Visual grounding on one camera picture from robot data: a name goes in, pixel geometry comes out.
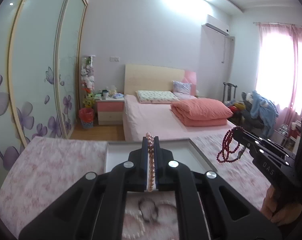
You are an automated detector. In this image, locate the white wall socket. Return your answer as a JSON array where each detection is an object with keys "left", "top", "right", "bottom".
[{"left": 110, "top": 57, "right": 120, "bottom": 62}]

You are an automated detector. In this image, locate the small purple pillow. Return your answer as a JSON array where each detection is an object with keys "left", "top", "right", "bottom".
[{"left": 172, "top": 81, "right": 192, "bottom": 95}]

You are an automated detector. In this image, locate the yellow plush toy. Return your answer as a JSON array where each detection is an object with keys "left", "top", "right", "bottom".
[{"left": 83, "top": 93, "right": 95, "bottom": 108}]

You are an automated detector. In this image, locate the blue plush clothing pile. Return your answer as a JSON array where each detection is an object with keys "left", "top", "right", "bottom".
[{"left": 250, "top": 90, "right": 278, "bottom": 138}]

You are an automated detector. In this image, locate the dark red bead necklace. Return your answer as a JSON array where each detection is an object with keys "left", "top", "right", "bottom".
[{"left": 216, "top": 126, "right": 247, "bottom": 164}]

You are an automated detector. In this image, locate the red lined waste basket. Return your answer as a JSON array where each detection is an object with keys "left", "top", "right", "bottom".
[{"left": 79, "top": 108, "right": 95, "bottom": 129}]

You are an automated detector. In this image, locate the clear tube of plush toys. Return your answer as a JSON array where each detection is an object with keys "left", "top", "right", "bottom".
[{"left": 80, "top": 55, "right": 95, "bottom": 93}]

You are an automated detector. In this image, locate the dark wooden chair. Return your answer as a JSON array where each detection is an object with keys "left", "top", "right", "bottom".
[{"left": 222, "top": 82, "right": 238, "bottom": 102}]

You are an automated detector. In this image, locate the pink white nightstand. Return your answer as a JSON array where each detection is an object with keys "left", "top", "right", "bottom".
[{"left": 96, "top": 98, "right": 124, "bottom": 125}]

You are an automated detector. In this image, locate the pink bed with headboard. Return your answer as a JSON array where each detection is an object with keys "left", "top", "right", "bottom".
[{"left": 123, "top": 64, "right": 235, "bottom": 141}]

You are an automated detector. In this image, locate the sliding glass wardrobe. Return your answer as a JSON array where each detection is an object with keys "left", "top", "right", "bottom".
[{"left": 0, "top": 0, "right": 86, "bottom": 188}]

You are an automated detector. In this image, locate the pink floral bed sheet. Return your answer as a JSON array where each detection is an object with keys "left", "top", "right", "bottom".
[{"left": 0, "top": 134, "right": 270, "bottom": 236}]

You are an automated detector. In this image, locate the pink window curtain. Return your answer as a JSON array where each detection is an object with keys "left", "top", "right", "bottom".
[{"left": 255, "top": 23, "right": 302, "bottom": 131}]

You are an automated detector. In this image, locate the floral white pillow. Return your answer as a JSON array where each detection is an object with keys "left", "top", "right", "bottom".
[{"left": 136, "top": 90, "right": 179, "bottom": 104}]

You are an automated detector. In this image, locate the folded salmon duvet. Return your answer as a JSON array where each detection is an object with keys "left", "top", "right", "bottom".
[{"left": 170, "top": 98, "right": 233, "bottom": 127}]

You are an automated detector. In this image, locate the white mug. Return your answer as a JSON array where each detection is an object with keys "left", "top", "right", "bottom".
[{"left": 103, "top": 91, "right": 109, "bottom": 99}]

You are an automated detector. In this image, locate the person's right hand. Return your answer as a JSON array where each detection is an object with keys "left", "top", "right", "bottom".
[{"left": 260, "top": 185, "right": 302, "bottom": 226}]

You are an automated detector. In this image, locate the grey cardboard tray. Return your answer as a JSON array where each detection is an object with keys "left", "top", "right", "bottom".
[{"left": 104, "top": 138, "right": 218, "bottom": 174}]

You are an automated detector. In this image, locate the pink pearl bracelet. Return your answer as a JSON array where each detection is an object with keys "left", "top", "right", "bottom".
[{"left": 145, "top": 132, "right": 157, "bottom": 194}]

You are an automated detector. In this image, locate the white wall air conditioner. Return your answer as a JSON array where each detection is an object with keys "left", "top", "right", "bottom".
[{"left": 203, "top": 15, "right": 230, "bottom": 36}]

